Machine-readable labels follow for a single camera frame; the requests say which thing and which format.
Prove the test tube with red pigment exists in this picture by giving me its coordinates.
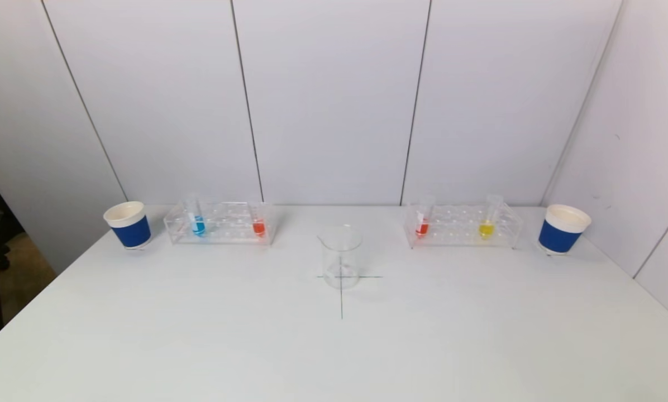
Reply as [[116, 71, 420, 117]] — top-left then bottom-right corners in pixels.
[[415, 195, 436, 238]]

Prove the clear glass beaker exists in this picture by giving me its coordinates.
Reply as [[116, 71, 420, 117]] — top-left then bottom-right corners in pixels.
[[317, 224, 364, 290]]

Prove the test tube with orange pigment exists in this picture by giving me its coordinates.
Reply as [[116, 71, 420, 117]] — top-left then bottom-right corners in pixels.
[[251, 202, 267, 237]]

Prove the clear acrylic test tube rack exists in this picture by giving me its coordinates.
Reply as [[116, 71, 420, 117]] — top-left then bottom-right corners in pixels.
[[164, 202, 275, 246], [404, 204, 524, 250]]

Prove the test tube with blue pigment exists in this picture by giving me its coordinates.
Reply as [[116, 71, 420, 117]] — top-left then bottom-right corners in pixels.
[[186, 194, 207, 237]]

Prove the test tube with yellow pigment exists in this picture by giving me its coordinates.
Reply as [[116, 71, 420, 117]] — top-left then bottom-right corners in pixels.
[[479, 194, 504, 240]]

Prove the blue white paper cup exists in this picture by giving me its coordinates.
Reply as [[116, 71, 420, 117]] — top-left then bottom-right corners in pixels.
[[538, 204, 592, 256], [103, 201, 152, 250]]

